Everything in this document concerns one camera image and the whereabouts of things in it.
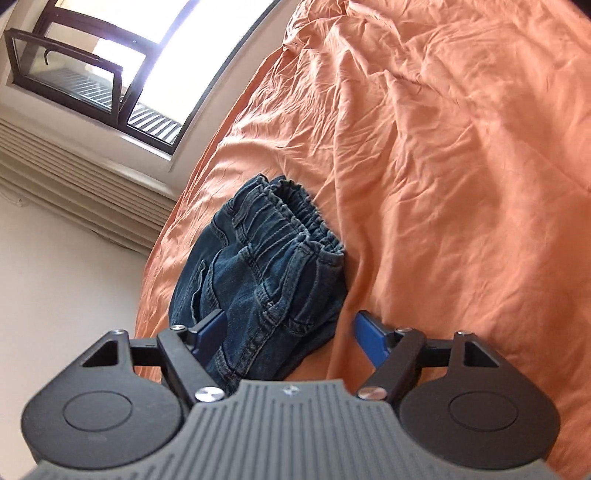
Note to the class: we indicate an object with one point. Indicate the blue denim jeans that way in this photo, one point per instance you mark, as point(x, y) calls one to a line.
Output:
point(271, 264)

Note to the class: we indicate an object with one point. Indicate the dark framed window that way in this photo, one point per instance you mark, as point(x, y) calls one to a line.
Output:
point(143, 68)

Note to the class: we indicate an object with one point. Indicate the orange bed sheet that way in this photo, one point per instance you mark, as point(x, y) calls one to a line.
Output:
point(447, 144)

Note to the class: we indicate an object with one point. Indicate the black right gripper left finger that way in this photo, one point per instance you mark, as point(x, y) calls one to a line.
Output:
point(181, 354)

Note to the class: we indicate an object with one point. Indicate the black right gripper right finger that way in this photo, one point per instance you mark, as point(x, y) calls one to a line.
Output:
point(399, 357)

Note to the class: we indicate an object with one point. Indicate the beige curtain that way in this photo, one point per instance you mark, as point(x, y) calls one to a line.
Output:
point(118, 207)

